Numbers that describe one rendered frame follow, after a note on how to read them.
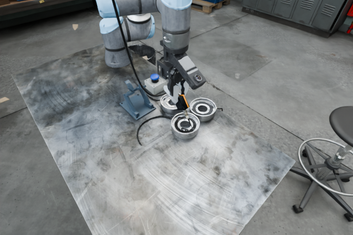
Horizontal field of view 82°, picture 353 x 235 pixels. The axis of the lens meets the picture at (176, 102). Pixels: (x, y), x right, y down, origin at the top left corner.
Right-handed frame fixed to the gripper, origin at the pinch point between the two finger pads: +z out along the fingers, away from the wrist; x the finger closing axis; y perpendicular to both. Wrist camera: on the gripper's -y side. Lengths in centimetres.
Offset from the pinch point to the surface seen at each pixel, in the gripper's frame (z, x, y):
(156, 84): 8.8, -5.9, 21.5
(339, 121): 31, -72, -43
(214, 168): 13.2, 4.4, -21.1
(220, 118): 13.2, -14.2, -9.0
